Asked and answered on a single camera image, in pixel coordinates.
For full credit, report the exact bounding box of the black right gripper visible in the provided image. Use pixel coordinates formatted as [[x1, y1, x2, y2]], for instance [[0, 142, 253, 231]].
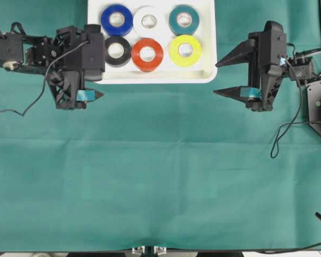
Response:
[[213, 32, 281, 112]]

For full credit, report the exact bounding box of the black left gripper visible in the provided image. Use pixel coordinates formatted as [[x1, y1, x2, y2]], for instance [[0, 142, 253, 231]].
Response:
[[47, 26, 104, 110]]

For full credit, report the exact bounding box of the black tape roll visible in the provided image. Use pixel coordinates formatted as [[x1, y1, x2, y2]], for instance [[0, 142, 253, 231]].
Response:
[[105, 36, 132, 67]]

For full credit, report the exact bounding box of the yellow tape roll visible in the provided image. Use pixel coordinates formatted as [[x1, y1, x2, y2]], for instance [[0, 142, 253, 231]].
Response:
[[169, 35, 202, 67]]

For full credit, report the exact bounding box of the red tape roll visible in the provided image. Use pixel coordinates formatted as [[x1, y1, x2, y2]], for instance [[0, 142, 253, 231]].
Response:
[[132, 38, 164, 72]]

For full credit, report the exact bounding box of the blue tape roll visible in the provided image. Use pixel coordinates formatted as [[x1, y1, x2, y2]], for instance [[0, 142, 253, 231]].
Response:
[[101, 4, 133, 36]]

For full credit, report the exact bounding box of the green tape roll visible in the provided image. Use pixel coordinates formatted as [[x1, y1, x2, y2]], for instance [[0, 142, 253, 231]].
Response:
[[169, 5, 200, 36]]

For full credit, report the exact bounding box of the white tape roll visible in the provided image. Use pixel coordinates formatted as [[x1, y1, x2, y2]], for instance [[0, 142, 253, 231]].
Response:
[[133, 6, 166, 38]]

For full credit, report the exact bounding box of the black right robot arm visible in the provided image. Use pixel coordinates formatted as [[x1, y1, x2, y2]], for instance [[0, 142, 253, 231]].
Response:
[[213, 31, 321, 112]]

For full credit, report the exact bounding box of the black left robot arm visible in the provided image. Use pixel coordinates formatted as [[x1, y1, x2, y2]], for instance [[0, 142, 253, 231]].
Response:
[[0, 22, 105, 110]]

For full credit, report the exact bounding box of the white plastic case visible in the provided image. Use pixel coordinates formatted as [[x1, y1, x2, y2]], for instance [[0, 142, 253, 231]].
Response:
[[87, 1, 217, 84]]

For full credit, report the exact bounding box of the metal table clamp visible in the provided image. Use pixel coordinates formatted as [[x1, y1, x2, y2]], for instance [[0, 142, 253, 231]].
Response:
[[132, 246, 167, 257]]

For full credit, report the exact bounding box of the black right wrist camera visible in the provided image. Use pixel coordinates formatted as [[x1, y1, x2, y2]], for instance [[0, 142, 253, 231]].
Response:
[[258, 21, 287, 88]]

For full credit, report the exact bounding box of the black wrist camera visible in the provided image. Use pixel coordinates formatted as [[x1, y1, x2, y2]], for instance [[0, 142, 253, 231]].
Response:
[[258, 21, 287, 88], [63, 24, 106, 82]]

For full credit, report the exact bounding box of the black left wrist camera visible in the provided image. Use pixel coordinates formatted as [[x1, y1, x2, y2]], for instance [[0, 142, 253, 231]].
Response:
[[63, 24, 106, 82]]

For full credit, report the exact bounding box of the black left camera cable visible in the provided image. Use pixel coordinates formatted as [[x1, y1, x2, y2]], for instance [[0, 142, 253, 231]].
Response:
[[0, 40, 90, 117]]

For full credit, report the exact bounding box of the black camera cable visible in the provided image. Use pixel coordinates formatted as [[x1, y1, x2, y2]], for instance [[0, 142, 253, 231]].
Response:
[[0, 40, 90, 117], [270, 42, 321, 158]]

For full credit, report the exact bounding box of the black right camera cable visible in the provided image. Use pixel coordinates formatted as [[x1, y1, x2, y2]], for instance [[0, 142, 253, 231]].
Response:
[[270, 42, 321, 158]]

